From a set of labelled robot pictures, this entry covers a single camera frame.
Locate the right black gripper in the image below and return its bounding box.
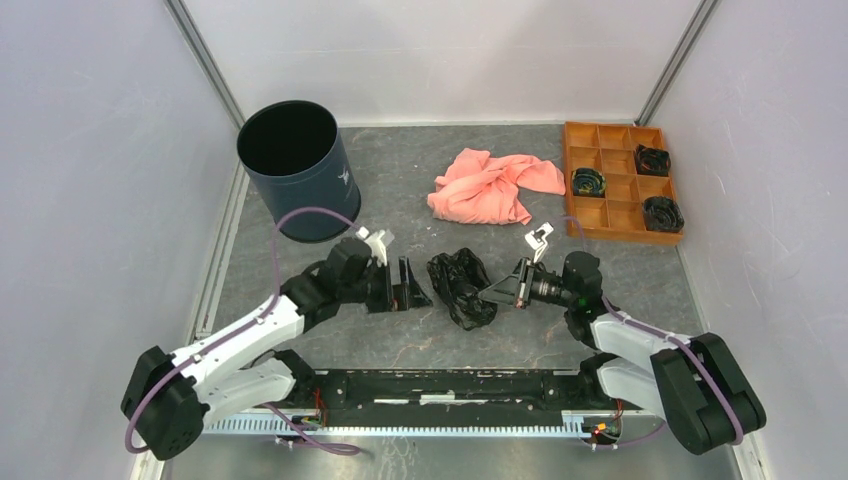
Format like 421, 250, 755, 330
477, 257, 576, 310

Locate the dark blue trash bin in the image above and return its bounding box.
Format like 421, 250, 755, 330
236, 100, 362, 243

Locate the black plastic trash bag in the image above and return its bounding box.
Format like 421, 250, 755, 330
426, 247, 498, 331

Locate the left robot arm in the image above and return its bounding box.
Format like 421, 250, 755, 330
120, 233, 433, 461

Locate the rolled trash bag bottom right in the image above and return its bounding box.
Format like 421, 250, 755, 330
642, 196, 685, 233

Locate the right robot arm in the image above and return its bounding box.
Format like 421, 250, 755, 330
479, 251, 767, 455

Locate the rolled trash bag with yellow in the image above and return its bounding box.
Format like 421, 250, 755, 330
571, 167, 607, 198

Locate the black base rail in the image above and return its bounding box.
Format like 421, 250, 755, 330
279, 369, 632, 428

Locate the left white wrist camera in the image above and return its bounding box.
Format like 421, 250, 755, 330
355, 227, 394, 266

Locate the rolled trash bag top right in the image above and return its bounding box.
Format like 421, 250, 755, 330
634, 144, 671, 177

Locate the pink crumpled cloth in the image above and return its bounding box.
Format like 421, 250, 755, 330
427, 148, 566, 225

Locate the white toothed cable duct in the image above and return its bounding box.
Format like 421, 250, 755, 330
203, 411, 590, 440

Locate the orange wooden compartment tray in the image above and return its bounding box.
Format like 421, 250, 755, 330
562, 121, 683, 246

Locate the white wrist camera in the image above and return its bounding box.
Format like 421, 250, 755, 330
524, 222, 554, 264
355, 227, 394, 266

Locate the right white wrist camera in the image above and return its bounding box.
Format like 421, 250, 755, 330
524, 222, 554, 264

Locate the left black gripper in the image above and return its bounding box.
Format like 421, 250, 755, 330
339, 256, 432, 314

